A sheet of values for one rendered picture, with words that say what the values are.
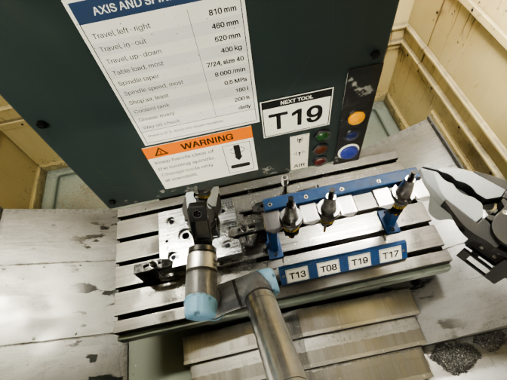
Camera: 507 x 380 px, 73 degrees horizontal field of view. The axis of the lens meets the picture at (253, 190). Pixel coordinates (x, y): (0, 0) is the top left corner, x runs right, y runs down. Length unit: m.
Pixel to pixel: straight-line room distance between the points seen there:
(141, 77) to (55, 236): 1.46
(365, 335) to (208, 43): 1.20
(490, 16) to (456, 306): 1.00
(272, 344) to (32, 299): 1.18
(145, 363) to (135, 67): 1.33
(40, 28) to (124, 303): 1.09
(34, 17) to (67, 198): 1.80
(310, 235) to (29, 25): 1.11
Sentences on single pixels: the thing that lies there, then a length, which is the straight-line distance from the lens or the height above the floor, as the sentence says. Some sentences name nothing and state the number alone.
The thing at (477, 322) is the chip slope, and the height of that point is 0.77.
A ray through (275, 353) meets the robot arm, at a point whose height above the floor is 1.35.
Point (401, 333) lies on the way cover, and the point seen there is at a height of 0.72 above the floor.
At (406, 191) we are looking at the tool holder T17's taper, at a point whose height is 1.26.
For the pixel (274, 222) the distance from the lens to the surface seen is 0.98.
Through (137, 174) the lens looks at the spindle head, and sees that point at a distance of 0.54.
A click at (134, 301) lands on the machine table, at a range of 1.35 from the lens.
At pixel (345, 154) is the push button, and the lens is 0.58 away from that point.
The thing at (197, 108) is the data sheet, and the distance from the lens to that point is 0.45.
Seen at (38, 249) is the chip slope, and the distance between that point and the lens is 1.80.
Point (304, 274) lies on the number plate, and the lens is 1.22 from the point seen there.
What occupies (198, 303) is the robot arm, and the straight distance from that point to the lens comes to 0.80.
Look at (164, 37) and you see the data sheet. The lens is 0.39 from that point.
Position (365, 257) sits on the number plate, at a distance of 1.25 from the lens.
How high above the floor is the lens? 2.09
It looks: 58 degrees down
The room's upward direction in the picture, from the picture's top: 11 degrees counter-clockwise
